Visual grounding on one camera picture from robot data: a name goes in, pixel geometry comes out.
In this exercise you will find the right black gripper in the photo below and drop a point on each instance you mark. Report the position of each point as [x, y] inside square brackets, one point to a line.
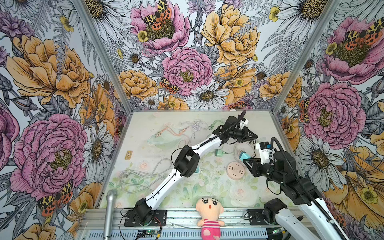
[255, 166]

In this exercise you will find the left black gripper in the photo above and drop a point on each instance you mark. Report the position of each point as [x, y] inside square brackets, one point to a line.
[246, 135]

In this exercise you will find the green charger plug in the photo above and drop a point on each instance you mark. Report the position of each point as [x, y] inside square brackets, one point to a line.
[219, 153]

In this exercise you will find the teal charger plug dark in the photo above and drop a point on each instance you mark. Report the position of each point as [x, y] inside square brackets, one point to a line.
[244, 156]

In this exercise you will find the teal charger plug light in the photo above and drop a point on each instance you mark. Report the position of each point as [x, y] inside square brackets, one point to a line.
[196, 171]

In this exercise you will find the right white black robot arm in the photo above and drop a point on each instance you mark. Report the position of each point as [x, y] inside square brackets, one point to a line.
[309, 200]

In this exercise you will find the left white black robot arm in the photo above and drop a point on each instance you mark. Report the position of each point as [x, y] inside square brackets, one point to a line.
[187, 161]

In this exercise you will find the plush doll pink dress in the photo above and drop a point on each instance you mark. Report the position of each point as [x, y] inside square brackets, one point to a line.
[210, 209]

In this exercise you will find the green circuit board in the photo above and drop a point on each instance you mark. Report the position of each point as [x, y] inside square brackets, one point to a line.
[147, 234]

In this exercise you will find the silver microphone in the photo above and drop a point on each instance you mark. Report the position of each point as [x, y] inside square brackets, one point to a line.
[110, 199]

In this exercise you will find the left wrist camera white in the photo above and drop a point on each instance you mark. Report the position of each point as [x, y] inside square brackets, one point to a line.
[243, 123]

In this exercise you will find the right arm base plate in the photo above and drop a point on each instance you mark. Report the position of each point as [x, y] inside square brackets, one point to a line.
[258, 217]

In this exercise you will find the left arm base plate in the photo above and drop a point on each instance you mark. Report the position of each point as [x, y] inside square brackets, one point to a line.
[157, 218]

